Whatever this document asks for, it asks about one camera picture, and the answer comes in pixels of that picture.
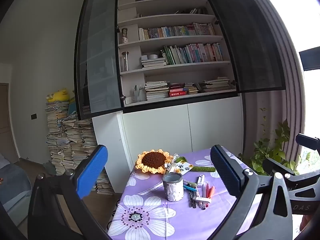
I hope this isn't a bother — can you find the yellow plush toy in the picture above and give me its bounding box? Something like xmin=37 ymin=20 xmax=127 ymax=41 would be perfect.
xmin=46 ymin=88 xmax=75 ymax=103

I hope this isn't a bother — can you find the white bookshelf cabinet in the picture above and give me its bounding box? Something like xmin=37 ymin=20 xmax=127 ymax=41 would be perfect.
xmin=91 ymin=0 xmax=245 ymax=195

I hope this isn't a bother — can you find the pile of papers and books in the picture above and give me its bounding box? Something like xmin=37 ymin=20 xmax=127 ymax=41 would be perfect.
xmin=45 ymin=100 xmax=116 ymax=196

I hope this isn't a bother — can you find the grey bed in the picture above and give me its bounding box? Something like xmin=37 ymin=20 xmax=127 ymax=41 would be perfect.
xmin=0 ymin=152 xmax=33 ymax=228

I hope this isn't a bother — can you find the potted green plant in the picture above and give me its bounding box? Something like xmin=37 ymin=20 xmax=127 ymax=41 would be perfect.
xmin=238 ymin=107 xmax=313 ymax=178

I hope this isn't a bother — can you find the bunch of pens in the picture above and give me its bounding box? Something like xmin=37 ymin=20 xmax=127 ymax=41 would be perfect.
xmin=183 ymin=180 xmax=216 ymax=210

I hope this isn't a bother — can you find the grey green cloth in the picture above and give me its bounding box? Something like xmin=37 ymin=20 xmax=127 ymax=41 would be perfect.
xmin=42 ymin=161 xmax=57 ymax=176

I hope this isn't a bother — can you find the white eraser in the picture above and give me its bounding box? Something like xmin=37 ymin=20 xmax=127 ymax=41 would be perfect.
xmin=192 ymin=196 xmax=212 ymax=204

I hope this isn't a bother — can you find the brown door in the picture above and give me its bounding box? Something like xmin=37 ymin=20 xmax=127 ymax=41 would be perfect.
xmin=0 ymin=82 xmax=20 ymax=165

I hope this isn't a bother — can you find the clear shelf pen holder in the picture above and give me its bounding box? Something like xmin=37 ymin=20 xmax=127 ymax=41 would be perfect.
xmin=133 ymin=84 xmax=147 ymax=103

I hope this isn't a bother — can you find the sunflower gift card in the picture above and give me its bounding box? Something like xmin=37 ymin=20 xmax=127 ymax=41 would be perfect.
xmin=174 ymin=162 xmax=195 ymax=176

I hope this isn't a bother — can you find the stack of red books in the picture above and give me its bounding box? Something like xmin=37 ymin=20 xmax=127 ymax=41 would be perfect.
xmin=168 ymin=84 xmax=188 ymax=97

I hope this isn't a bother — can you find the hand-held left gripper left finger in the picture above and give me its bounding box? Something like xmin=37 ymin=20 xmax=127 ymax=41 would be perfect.
xmin=27 ymin=144 xmax=108 ymax=240

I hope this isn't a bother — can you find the dark glass cabinet door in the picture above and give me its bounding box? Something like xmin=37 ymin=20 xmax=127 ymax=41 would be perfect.
xmin=74 ymin=0 xmax=125 ymax=121
xmin=199 ymin=0 xmax=287 ymax=93

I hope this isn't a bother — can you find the crochet sunflower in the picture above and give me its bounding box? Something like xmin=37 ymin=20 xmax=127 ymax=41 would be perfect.
xmin=135 ymin=149 xmax=216 ymax=174

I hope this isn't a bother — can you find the polka dot pen holder cup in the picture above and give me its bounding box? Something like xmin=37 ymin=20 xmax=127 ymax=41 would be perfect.
xmin=162 ymin=172 xmax=184 ymax=202

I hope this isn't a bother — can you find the black panel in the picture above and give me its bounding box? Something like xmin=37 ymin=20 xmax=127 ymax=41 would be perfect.
xmin=299 ymin=46 xmax=320 ymax=71

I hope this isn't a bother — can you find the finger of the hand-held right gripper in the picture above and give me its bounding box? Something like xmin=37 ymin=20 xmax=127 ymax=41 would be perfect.
xmin=262 ymin=157 xmax=301 ymax=178
xmin=295 ymin=134 xmax=320 ymax=151

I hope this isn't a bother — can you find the purple floral tablecloth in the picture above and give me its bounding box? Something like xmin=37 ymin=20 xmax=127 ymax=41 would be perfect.
xmin=107 ymin=147 xmax=267 ymax=240

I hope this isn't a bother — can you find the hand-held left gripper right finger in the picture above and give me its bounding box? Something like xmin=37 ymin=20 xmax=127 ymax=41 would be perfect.
xmin=210 ymin=144 xmax=293 ymax=240

